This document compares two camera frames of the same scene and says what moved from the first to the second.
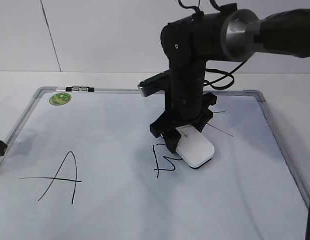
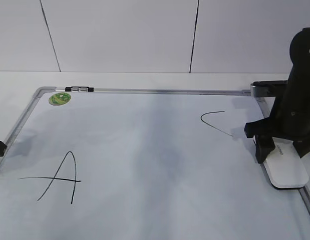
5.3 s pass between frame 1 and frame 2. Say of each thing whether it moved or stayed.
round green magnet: stayed
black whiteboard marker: stayed
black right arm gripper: moved
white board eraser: moved
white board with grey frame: stayed
